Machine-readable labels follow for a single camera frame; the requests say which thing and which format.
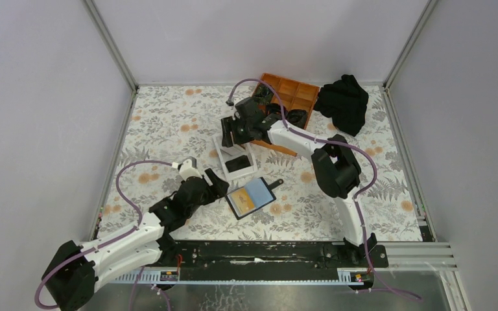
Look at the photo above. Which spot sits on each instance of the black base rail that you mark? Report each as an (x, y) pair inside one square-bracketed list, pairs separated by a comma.
[(263, 259)]

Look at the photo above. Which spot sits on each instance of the dark rolled item top left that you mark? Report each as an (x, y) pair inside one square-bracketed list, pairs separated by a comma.
[(263, 95)]

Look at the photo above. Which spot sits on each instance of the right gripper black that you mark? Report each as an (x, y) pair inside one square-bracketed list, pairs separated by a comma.
[(229, 125)]

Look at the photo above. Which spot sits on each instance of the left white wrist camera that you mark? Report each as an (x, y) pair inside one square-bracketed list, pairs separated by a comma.
[(188, 169)]

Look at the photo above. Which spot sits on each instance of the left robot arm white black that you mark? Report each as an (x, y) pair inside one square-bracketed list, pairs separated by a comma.
[(78, 270)]

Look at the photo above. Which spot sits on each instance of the slotted cable duct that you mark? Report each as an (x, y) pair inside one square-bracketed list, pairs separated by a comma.
[(162, 277)]

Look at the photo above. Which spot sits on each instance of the black card in box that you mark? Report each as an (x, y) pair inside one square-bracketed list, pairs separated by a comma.
[(238, 163)]

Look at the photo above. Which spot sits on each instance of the white plastic card box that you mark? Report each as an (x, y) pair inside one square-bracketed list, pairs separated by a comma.
[(217, 140)]

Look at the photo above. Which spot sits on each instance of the dark rolled item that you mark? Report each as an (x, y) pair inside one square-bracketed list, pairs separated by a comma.
[(274, 111), (297, 118), (263, 95)]

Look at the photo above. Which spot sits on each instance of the dark rolled item middle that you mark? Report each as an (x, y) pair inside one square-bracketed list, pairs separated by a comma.
[(274, 111)]

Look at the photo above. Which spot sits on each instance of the black crumpled cloth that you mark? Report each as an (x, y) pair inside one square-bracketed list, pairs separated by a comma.
[(345, 103)]

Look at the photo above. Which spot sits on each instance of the black leather card holder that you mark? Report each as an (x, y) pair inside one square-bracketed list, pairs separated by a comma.
[(251, 197)]

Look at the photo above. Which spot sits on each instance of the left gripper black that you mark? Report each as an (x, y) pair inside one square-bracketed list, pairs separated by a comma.
[(218, 189)]

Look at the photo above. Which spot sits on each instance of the dark rolled item right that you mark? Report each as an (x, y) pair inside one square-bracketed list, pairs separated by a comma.
[(297, 118)]

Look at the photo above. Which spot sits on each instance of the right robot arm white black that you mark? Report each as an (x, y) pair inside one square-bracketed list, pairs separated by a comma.
[(335, 166)]

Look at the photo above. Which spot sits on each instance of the orange compartment tray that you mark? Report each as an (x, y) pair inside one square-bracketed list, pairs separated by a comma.
[(293, 94)]

